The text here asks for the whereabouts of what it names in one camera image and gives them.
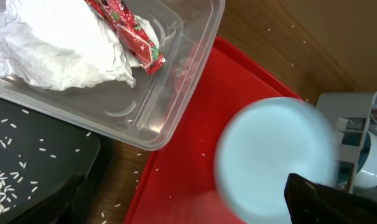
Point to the grey dishwasher rack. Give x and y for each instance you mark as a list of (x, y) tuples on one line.
[(352, 115)]

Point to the white napkin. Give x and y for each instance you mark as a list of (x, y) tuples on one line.
[(60, 44)]

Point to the light blue plate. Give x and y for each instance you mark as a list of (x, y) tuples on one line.
[(264, 143)]

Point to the black waste tray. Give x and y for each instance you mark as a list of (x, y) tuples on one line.
[(94, 176)]

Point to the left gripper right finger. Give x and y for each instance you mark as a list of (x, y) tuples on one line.
[(310, 203)]

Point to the red serving tray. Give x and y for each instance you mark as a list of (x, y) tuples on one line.
[(177, 183)]

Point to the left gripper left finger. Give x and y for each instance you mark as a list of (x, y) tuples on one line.
[(69, 204)]

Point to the clear plastic bin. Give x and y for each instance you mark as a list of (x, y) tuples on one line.
[(147, 114)]

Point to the food scraps and rice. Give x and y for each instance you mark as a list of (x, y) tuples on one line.
[(38, 154)]

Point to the red snack wrapper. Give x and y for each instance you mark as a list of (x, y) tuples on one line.
[(130, 32)]

